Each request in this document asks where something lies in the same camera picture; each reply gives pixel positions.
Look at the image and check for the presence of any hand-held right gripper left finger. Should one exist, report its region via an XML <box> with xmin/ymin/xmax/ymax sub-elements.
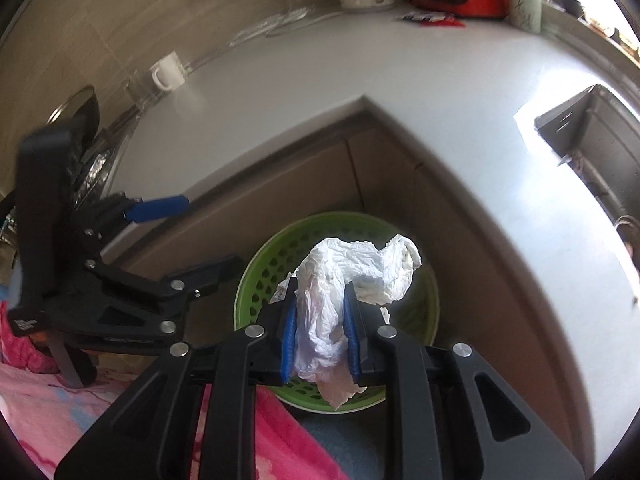
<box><xmin>54</xmin><ymin>275</ymin><xmax>301</xmax><ymax>480</ymax></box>

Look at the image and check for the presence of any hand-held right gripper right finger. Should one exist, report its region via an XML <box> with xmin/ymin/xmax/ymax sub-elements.
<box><xmin>342</xmin><ymin>280</ymin><xmax>586</xmax><ymax>480</ymax></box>

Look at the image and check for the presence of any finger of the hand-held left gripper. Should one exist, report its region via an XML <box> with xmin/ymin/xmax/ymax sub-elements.
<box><xmin>95</xmin><ymin>254</ymin><xmax>244</xmax><ymax>356</ymax></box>
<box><xmin>82</xmin><ymin>194</ymin><xmax>190</xmax><ymax>261</ymax></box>

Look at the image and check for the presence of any green plastic waste basket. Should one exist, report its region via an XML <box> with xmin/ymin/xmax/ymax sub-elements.
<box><xmin>234</xmin><ymin>211</ymin><xmax>441</xmax><ymax>413</ymax></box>

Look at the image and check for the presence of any white paper towel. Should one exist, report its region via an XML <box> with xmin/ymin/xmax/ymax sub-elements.
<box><xmin>277</xmin><ymin>234</ymin><xmax>422</xmax><ymax>408</ymax></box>

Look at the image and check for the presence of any grey blue cloth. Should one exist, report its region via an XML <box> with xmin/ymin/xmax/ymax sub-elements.
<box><xmin>297</xmin><ymin>405</ymin><xmax>406</xmax><ymax>480</ymax></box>

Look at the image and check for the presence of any brown cabinet door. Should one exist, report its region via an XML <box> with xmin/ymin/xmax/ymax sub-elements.
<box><xmin>125</xmin><ymin>110</ymin><xmax>451</xmax><ymax>271</ymax></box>

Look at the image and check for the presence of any clear drinking glass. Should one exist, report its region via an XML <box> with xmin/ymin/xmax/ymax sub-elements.
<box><xmin>124</xmin><ymin>70</ymin><xmax>152</xmax><ymax>107</ymax></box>

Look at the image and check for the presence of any glass pot lid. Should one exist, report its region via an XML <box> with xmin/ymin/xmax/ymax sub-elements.
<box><xmin>47</xmin><ymin>85</ymin><xmax>102</xmax><ymax>133</ymax></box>

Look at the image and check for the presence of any white mug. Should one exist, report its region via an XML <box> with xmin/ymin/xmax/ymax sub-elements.
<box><xmin>150</xmin><ymin>51</ymin><xmax>188</xmax><ymax>92</ymax></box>

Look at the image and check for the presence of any pink clothing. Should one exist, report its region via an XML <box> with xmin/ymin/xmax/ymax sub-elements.
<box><xmin>0</xmin><ymin>300</ymin><xmax>351</xmax><ymax>480</ymax></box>

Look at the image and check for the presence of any metal pot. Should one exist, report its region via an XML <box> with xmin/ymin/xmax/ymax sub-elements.
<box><xmin>617</xmin><ymin>215</ymin><xmax>640</xmax><ymax>242</ymax></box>

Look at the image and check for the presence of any steel sink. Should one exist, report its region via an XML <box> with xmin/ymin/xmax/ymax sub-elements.
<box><xmin>534</xmin><ymin>84</ymin><xmax>640</xmax><ymax>261</ymax></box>

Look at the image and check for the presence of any red snack packet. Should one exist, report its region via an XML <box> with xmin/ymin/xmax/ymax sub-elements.
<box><xmin>400</xmin><ymin>10</ymin><xmax>466</xmax><ymax>28</ymax></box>

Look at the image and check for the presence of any white printed cup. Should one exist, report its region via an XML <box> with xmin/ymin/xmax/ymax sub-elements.
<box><xmin>505</xmin><ymin>0</ymin><xmax>543</xmax><ymax>33</ymax></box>

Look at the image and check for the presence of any row of small jars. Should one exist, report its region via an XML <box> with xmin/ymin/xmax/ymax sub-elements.
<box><xmin>590</xmin><ymin>15</ymin><xmax>640</xmax><ymax>58</ymax></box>

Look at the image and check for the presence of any white power cable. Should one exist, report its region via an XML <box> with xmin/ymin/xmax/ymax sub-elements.
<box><xmin>235</xmin><ymin>0</ymin><xmax>326</xmax><ymax>37</ymax></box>

